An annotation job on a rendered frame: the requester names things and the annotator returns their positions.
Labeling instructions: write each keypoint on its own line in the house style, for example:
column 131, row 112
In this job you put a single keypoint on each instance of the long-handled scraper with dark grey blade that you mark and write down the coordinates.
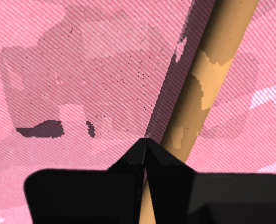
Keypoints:
column 215, row 53

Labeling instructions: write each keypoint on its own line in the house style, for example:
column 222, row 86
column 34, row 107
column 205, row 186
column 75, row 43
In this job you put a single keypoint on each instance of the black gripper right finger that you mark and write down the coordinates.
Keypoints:
column 178, row 192

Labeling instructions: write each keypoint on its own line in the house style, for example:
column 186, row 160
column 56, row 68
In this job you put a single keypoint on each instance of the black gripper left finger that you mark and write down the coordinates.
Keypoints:
column 115, row 192

